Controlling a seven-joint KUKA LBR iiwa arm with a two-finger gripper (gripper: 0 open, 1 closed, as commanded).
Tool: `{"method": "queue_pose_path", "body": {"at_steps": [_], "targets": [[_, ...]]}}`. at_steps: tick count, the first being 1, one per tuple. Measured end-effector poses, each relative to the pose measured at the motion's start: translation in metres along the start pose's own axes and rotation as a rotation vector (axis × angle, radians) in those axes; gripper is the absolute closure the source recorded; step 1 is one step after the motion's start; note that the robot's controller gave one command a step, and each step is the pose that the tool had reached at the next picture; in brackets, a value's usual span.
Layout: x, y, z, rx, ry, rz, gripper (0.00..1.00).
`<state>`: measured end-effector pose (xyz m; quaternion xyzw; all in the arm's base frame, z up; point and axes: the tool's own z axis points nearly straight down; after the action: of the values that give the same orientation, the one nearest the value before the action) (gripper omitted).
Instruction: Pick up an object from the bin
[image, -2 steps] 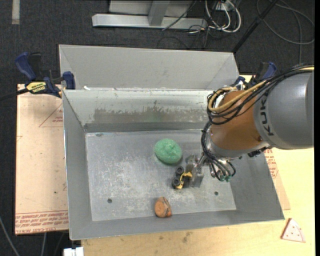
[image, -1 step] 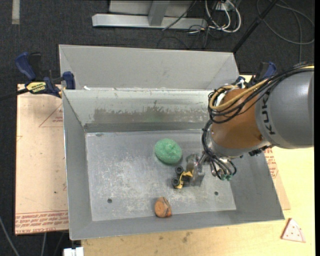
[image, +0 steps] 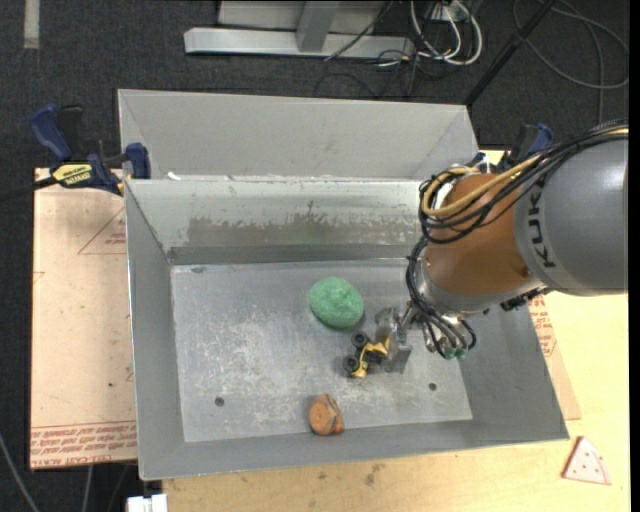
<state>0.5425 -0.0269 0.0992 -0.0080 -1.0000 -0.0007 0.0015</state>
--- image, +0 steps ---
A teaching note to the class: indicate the green round scrub sponge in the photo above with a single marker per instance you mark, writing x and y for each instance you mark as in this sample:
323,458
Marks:
336,301

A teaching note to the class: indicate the grey metal bin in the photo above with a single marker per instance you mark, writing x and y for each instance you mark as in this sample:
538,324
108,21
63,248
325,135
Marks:
260,350

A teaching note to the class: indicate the orange-brown lumpy ball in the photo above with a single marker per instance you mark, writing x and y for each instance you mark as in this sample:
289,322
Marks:
325,416

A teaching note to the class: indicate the brown cardboard board red print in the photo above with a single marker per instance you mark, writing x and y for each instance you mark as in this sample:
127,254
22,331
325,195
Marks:
75,325

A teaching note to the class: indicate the pink triangular sanding pad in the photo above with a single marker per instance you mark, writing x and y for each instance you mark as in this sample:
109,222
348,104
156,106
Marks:
586,465

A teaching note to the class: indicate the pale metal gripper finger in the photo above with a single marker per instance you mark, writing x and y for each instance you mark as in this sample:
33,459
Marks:
400,352
385,322

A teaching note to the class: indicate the yellow and black toy vehicle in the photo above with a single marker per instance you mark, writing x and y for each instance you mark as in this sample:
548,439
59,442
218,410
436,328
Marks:
364,359

